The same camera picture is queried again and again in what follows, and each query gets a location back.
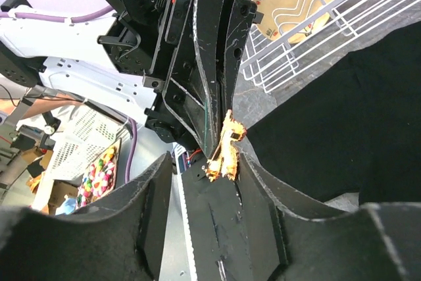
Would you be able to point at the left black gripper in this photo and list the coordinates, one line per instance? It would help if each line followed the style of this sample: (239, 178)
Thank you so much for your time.
(188, 102)

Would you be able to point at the white perforated crate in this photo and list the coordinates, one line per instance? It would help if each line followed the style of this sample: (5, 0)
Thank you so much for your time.
(86, 135)

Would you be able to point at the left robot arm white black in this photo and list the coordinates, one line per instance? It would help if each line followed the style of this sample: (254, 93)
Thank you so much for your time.
(102, 57)

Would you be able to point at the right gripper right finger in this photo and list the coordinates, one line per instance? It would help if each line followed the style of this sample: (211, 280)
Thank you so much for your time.
(295, 237)

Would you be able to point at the brown cardboard box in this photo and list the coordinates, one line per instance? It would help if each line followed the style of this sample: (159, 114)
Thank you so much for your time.
(51, 194)

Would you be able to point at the white wire basket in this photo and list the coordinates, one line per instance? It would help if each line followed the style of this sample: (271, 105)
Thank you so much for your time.
(352, 25)

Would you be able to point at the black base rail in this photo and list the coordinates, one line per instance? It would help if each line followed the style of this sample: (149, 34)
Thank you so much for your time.
(235, 227)

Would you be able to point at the orange butterfly brooch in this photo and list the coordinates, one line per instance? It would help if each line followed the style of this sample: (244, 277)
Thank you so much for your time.
(225, 160)

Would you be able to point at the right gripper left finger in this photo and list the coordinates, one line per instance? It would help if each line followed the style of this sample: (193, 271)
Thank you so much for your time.
(118, 237)

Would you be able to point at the colourful pompom tray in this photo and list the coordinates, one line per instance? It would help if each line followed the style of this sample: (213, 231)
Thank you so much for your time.
(99, 178)

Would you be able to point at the black printed t-shirt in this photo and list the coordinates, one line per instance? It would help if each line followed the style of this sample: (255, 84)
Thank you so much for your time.
(356, 128)

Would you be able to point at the toothed aluminium cable rail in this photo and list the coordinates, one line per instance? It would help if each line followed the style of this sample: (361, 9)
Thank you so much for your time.
(187, 233)

